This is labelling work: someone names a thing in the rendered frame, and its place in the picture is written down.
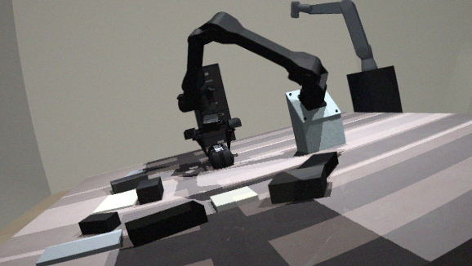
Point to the white flat panel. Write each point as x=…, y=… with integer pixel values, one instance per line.
x=117, y=201

